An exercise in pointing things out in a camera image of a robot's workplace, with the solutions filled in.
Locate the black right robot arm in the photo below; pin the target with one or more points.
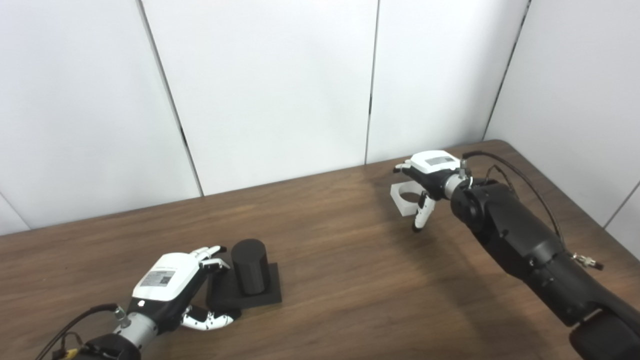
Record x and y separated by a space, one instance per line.
525 240

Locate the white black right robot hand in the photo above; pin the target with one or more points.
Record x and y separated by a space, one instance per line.
432 170

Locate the black peg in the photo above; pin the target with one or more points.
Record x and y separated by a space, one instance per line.
250 275

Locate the white square piece with hole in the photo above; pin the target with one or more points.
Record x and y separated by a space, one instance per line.
400 202

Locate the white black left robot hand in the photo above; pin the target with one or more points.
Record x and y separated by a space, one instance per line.
165 282

